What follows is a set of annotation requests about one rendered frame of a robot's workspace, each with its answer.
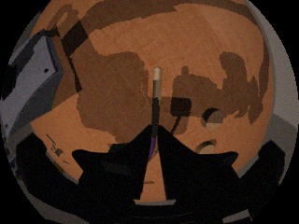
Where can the small brown wooden cylinder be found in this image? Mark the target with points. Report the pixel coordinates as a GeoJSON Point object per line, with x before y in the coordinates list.
{"type": "Point", "coordinates": [58, 152]}

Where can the green block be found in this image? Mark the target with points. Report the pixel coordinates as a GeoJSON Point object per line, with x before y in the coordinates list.
{"type": "Point", "coordinates": [114, 148]}

